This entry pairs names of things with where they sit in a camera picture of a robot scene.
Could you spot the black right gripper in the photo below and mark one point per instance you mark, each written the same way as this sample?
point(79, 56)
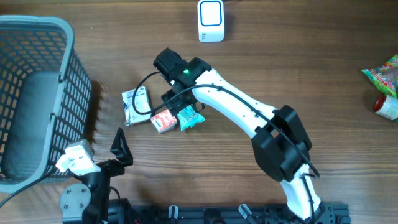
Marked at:
point(176, 104)

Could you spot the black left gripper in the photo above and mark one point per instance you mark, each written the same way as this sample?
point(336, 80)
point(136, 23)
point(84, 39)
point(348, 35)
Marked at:
point(122, 155)

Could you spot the red small carton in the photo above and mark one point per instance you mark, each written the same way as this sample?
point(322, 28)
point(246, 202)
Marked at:
point(164, 121)

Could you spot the teal snack packet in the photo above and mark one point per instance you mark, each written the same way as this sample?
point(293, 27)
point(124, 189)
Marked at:
point(188, 118)

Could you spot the white tag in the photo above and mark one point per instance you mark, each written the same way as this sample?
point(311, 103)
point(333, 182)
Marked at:
point(142, 103)

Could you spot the green lid jar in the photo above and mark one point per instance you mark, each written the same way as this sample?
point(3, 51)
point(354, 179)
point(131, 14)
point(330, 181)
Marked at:
point(386, 106)

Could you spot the Haribo gummy bag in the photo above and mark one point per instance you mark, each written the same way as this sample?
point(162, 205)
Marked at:
point(384, 78)

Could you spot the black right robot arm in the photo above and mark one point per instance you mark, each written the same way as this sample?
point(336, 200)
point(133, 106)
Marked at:
point(280, 142)

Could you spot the white barcode scanner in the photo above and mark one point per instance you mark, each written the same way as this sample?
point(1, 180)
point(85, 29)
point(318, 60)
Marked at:
point(210, 15)

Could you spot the grey plastic basket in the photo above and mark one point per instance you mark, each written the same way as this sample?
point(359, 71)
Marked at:
point(45, 98)

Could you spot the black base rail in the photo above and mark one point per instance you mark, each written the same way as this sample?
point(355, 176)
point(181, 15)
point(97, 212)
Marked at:
point(268, 214)

